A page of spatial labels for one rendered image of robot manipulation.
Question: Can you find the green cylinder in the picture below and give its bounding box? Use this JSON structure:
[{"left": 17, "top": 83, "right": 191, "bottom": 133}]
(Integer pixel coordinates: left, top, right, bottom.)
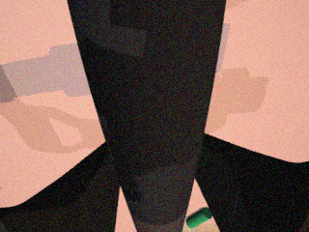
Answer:
[{"left": 185, "top": 208, "right": 212, "bottom": 228}]

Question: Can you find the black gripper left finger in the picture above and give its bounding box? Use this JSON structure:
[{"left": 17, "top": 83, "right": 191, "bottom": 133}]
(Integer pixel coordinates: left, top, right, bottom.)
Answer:
[{"left": 0, "top": 142, "right": 120, "bottom": 232}]

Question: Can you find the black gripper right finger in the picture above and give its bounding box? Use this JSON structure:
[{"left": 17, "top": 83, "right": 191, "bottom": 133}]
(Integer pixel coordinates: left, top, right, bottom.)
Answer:
[{"left": 194, "top": 133, "right": 309, "bottom": 232}]

